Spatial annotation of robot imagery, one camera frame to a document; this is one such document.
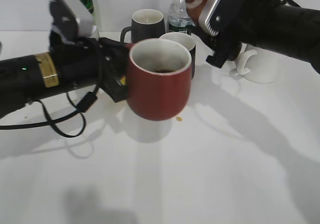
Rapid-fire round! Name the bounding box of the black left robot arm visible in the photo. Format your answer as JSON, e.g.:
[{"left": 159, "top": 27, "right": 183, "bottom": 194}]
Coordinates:
[{"left": 0, "top": 38, "right": 132, "bottom": 117}]

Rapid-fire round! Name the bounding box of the dark red ceramic mug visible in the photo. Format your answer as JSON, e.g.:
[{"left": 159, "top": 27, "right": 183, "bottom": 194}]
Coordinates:
[{"left": 125, "top": 39, "right": 192, "bottom": 121}]

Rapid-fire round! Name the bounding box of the white ceramic mug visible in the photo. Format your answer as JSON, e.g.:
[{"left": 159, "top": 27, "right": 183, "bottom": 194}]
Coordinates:
[{"left": 235, "top": 45, "right": 282, "bottom": 84}]

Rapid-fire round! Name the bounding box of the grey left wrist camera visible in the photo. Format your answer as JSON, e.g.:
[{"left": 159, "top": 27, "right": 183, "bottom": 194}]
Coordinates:
[{"left": 49, "top": 0, "right": 94, "bottom": 44}]

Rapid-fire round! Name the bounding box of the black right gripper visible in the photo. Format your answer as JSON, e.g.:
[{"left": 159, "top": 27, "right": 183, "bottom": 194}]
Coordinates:
[{"left": 202, "top": 0, "right": 269, "bottom": 68}]

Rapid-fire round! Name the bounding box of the clear water bottle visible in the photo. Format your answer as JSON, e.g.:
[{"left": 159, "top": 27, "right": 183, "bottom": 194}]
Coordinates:
[{"left": 167, "top": 0, "right": 193, "bottom": 35}]

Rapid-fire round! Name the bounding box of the black ceramic mug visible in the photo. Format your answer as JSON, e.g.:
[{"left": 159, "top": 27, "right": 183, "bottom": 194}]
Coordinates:
[{"left": 160, "top": 32, "right": 196, "bottom": 78}]

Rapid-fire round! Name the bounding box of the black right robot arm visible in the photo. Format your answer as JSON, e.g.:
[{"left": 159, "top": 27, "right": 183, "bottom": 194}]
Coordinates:
[{"left": 198, "top": 0, "right": 320, "bottom": 72}]

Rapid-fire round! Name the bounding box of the dark grey ceramic mug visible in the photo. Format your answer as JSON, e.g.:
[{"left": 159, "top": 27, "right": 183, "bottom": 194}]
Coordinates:
[{"left": 120, "top": 9, "right": 166, "bottom": 43}]

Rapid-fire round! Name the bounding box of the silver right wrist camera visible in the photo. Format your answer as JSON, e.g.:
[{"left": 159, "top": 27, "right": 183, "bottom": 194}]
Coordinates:
[{"left": 197, "top": 0, "right": 253, "bottom": 37}]

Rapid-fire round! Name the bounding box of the black cable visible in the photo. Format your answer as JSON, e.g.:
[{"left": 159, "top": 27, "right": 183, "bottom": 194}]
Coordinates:
[{"left": 0, "top": 38, "right": 106, "bottom": 138}]

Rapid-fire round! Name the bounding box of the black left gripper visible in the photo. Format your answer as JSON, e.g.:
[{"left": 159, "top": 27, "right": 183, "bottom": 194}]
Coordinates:
[{"left": 98, "top": 37, "right": 133, "bottom": 103}]

